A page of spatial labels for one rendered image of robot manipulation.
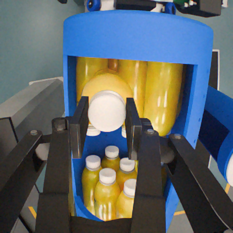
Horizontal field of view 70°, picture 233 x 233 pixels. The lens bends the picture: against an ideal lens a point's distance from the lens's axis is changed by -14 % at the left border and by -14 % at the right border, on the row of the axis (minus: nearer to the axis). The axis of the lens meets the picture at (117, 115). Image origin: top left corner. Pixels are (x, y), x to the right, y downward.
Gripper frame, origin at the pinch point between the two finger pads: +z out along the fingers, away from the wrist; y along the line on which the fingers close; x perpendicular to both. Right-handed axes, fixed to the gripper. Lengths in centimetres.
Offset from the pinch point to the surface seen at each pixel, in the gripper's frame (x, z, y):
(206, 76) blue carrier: 3.1, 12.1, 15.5
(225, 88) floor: -24, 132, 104
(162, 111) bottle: -5.1, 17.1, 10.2
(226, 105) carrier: -14, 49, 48
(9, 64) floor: -10, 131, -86
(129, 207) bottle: -26.4, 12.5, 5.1
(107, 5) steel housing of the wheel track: 17.4, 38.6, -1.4
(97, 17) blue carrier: 10.3, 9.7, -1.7
